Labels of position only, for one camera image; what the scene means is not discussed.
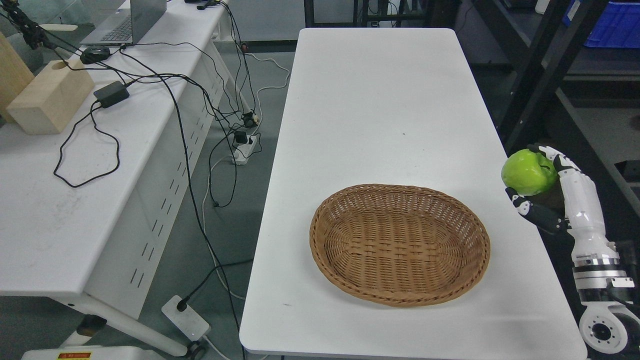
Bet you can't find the white machine with warning label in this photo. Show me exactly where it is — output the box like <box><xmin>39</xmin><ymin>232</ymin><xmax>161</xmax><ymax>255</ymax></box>
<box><xmin>22</xmin><ymin>345</ymin><xmax>164</xmax><ymax>360</ymax></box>

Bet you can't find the white power strip far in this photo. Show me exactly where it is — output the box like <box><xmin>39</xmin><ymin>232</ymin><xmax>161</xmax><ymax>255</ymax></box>
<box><xmin>233</xmin><ymin>131</ymin><xmax>262</xmax><ymax>166</ymax></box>

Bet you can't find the white side desk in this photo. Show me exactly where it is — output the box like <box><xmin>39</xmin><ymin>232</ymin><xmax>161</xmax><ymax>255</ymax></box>
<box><xmin>0</xmin><ymin>0</ymin><xmax>234</xmax><ymax>357</ymax></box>

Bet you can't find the black shelf unit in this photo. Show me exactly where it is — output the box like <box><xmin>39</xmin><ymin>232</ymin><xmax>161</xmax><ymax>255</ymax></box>
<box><xmin>474</xmin><ymin>0</ymin><xmax>639</xmax><ymax>269</ymax></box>

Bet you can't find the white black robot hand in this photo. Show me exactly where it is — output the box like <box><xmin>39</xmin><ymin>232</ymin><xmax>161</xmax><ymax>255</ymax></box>
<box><xmin>505</xmin><ymin>144</ymin><xmax>620</xmax><ymax>261</ymax></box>

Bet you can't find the silver laptop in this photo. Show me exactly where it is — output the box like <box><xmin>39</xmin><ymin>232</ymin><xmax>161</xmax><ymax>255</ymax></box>
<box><xmin>80</xmin><ymin>0</ymin><xmax>167</xmax><ymax>46</ymax></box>

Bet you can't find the black computer mouse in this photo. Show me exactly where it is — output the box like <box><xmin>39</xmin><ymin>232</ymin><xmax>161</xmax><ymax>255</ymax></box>
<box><xmin>79</xmin><ymin>45</ymin><xmax>112</xmax><ymax>65</ymax></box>

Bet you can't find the blue bin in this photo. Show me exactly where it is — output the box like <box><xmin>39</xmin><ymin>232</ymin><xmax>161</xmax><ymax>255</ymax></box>
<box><xmin>583</xmin><ymin>0</ymin><xmax>640</xmax><ymax>49</ymax></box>

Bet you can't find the black power adapter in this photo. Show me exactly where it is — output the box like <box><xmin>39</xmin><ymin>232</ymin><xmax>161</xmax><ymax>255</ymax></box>
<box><xmin>93</xmin><ymin>80</ymin><xmax>130</xmax><ymax>109</ymax></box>

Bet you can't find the white power strip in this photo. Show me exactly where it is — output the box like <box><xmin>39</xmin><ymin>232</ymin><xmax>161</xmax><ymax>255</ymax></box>
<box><xmin>233</xmin><ymin>131</ymin><xmax>262</xmax><ymax>166</ymax></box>
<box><xmin>161</xmin><ymin>295</ymin><xmax>211</xmax><ymax>341</ymax></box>

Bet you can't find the white table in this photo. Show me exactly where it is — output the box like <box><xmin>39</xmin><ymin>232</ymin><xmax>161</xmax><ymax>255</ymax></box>
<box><xmin>239</xmin><ymin>28</ymin><xmax>587</xmax><ymax>360</ymax></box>

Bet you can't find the light wooden block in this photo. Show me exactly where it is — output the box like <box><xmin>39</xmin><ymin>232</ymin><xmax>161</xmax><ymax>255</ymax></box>
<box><xmin>7</xmin><ymin>58</ymin><xmax>95</xmax><ymax>135</ymax></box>

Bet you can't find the green apple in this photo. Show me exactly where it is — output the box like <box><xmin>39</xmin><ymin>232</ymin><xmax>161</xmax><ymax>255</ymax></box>
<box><xmin>501</xmin><ymin>149</ymin><xmax>559</xmax><ymax>196</ymax></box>

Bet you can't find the white power strip near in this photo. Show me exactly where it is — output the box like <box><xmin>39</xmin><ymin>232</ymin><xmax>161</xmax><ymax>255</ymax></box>
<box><xmin>161</xmin><ymin>295</ymin><xmax>211</xmax><ymax>341</ymax></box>

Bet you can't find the brown wicker basket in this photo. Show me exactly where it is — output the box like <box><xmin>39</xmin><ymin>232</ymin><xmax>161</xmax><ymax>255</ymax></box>
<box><xmin>309</xmin><ymin>183</ymin><xmax>491</xmax><ymax>307</ymax></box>

